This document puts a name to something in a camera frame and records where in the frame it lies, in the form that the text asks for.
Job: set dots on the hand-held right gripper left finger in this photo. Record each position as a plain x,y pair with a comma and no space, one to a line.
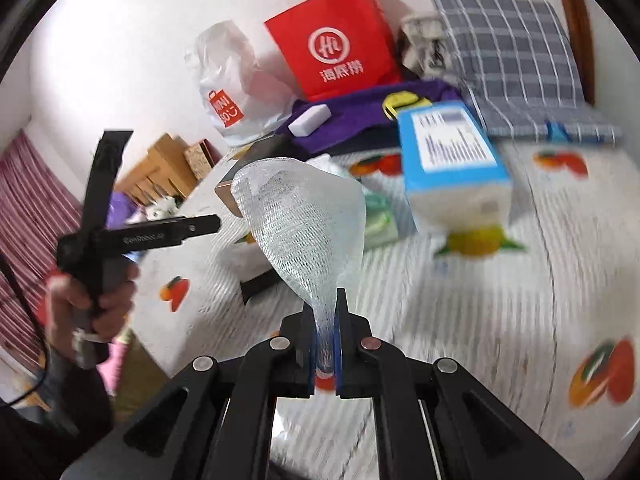
313,362

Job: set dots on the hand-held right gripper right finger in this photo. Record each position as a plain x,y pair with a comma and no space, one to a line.
339,350

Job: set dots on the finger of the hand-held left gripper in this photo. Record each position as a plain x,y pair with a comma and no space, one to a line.
202,224

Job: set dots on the white foam fruit net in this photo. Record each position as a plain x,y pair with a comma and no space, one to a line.
305,220

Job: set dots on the person's left forearm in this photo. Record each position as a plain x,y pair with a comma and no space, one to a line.
50,435

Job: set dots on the person's left hand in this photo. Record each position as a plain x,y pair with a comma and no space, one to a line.
117,305

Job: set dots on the purple plush toy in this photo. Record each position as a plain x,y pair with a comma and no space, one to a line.
120,210

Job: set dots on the white plush toy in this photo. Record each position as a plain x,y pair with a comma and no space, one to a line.
160,209

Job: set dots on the brown patterned box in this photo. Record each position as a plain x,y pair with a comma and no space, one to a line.
202,160

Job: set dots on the red striped curtain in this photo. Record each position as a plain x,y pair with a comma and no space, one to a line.
30,220

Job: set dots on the wooden furniture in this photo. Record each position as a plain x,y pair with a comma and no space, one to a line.
160,165

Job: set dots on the black rectangular bar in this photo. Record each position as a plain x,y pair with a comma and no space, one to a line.
257,287

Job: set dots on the black box with gold end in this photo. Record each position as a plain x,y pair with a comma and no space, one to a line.
265,150

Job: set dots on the crumpled white tissue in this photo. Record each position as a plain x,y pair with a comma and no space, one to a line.
324,164

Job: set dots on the green white packet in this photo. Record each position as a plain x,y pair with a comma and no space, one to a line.
381,220

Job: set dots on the small white box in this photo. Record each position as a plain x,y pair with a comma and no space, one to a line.
310,120

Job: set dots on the white plastic bag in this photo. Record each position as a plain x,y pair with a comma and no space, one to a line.
230,65

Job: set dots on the pink cloth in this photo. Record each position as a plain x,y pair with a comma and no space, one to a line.
112,365

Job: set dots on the purple cloth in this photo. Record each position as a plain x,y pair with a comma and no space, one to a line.
360,115

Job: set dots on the blue tissue pack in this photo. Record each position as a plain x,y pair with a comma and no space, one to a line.
450,160

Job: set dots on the red paper bag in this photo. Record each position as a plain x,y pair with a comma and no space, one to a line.
340,25

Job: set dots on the grey printed cloth bag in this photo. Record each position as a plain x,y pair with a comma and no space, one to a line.
422,45

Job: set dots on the folded grey plaid cloth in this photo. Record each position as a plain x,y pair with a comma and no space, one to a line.
530,117

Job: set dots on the grey plaid pillow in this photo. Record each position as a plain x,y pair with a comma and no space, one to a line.
505,45

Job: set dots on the wooden headboard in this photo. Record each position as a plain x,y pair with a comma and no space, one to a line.
575,25

